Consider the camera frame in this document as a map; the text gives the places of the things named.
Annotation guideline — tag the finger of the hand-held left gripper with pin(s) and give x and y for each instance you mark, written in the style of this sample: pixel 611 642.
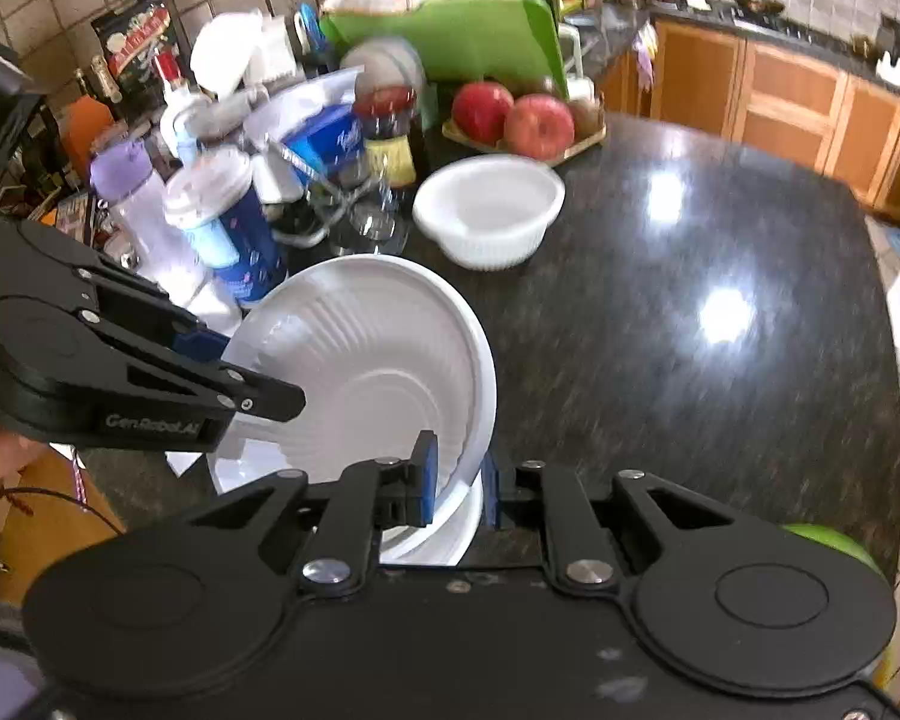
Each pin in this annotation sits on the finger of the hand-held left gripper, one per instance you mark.
pixel 199 343
pixel 270 399

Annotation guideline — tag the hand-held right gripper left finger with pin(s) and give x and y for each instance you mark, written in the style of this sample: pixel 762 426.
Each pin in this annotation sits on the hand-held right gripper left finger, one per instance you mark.
pixel 424 480

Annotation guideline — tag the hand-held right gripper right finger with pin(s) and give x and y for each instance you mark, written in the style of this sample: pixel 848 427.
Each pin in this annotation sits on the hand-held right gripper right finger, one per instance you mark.
pixel 490 495

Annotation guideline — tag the large white bowl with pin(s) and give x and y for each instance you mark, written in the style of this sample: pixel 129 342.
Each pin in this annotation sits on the large white bowl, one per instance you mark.
pixel 427 532

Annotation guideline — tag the medium white bowl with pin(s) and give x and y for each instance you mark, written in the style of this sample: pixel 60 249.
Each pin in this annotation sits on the medium white bowl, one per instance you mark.
pixel 367 367

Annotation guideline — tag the small white bowl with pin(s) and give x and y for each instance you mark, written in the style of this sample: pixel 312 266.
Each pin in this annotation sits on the small white bowl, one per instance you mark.
pixel 487 210

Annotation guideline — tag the green plastic plate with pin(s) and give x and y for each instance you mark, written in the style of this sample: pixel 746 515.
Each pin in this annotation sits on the green plastic plate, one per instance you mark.
pixel 832 547

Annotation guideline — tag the person's left hand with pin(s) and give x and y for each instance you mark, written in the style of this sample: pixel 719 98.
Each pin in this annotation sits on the person's left hand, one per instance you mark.
pixel 0 465

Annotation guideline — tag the blue and white cup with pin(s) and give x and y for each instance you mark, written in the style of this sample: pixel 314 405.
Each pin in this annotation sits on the blue and white cup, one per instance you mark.
pixel 225 232

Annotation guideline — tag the purple water bottle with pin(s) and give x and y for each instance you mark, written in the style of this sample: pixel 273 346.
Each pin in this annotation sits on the purple water bottle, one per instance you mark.
pixel 139 210

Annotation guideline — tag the clear glass mug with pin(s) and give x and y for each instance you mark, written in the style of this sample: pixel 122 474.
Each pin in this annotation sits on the clear glass mug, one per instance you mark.
pixel 367 221

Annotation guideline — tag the orange box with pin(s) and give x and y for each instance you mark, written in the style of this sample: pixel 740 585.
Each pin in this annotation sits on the orange box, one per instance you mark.
pixel 86 131

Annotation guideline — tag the blue tissue pack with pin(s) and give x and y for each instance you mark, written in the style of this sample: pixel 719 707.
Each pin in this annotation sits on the blue tissue pack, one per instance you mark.
pixel 322 141

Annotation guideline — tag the white bottle with red cap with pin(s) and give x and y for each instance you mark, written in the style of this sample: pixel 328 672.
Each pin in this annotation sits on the white bottle with red cap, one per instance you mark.
pixel 180 105

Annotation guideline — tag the jar with red lid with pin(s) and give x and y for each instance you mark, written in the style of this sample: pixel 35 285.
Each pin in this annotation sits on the jar with red lid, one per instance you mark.
pixel 386 135

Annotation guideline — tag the white plastic bag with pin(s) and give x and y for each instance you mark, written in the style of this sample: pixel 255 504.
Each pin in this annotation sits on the white plastic bag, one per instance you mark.
pixel 240 52

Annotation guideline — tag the dark printed snack box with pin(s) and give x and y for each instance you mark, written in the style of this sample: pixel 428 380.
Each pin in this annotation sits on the dark printed snack box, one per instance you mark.
pixel 135 37

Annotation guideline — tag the brown kiwi fruit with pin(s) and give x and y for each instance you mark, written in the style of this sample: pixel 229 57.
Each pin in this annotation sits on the brown kiwi fruit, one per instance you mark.
pixel 589 114

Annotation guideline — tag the green cutting board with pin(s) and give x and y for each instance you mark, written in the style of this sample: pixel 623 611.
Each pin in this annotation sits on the green cutting board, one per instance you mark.
pixel 457 37

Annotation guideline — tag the wooden lower cabinets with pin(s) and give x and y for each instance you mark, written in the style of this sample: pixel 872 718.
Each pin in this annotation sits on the wooden lower cabinets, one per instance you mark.
pixel 780 105

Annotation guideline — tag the dark wok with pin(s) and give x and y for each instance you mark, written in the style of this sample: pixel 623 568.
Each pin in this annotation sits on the dark wok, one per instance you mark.
pixel 757 1

